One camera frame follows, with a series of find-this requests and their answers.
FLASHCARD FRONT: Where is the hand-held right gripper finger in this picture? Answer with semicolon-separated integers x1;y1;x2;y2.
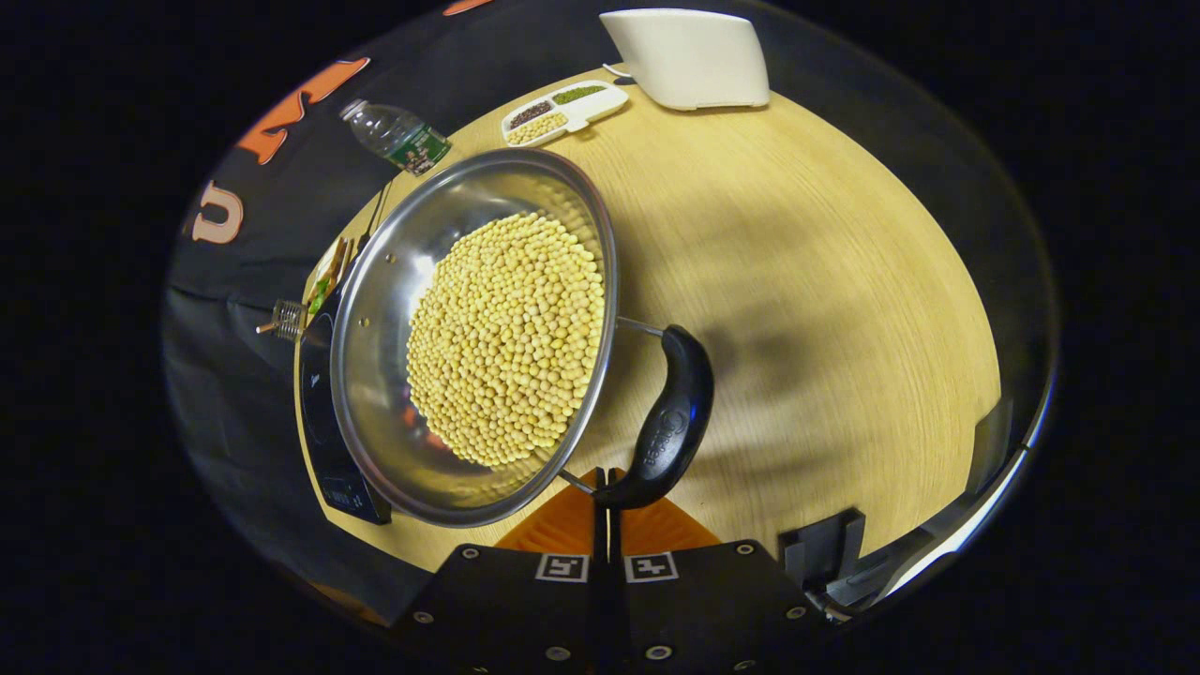
389;467;610;675
609;497;835;675

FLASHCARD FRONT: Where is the pile of yellow soybeans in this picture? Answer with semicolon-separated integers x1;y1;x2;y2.
405;212;607;468

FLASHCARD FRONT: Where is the black induction cooktop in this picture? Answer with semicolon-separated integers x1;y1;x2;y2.
295;281;395;526

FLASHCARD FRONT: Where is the steel pot with black handle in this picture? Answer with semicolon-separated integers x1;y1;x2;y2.
330;148;715;528

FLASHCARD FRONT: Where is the sandwich with lettuce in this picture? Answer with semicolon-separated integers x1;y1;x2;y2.
305;236;350;315

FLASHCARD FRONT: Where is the white divided bean dish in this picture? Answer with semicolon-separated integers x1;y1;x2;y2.
502;80;630;148

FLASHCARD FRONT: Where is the clear plastic water bottle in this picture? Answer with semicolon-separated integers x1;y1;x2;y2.
339;98;453;177

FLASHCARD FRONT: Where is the white toaster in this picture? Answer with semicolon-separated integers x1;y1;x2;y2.
600;7;772;112

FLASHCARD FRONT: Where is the small wire mesh basket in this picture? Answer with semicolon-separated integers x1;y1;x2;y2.
270;298;308;342

